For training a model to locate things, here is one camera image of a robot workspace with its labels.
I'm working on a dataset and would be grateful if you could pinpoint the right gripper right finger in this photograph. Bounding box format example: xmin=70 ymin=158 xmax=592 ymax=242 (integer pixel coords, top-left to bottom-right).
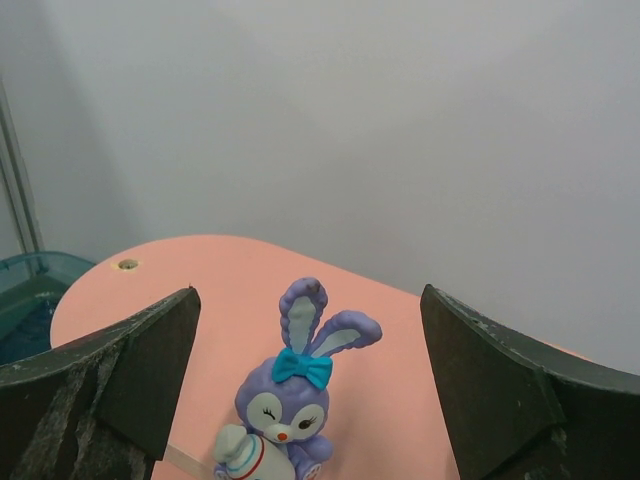
xmin=420 ymin=285 xmax=639 ymax=479

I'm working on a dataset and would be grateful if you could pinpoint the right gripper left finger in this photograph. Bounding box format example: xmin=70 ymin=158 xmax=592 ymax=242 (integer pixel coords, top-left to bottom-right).
xmin=1 ymin=287 xmax=201 ymax=479

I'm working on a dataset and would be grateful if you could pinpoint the teal plastic bin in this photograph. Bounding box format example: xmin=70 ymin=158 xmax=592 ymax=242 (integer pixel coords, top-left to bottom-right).
xmin=1 ymin=251 xmax=94 ymax=365

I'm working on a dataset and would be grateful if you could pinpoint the purple bunny toy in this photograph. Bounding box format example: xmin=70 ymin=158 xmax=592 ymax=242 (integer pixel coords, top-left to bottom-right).
xmin=213 ymin=277 xmax=382 ymax=479

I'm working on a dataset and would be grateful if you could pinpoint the pink three-tier shelf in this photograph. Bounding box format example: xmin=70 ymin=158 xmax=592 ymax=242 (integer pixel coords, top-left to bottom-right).
xmin=51 ymin=235 xmax=458 ymax=479

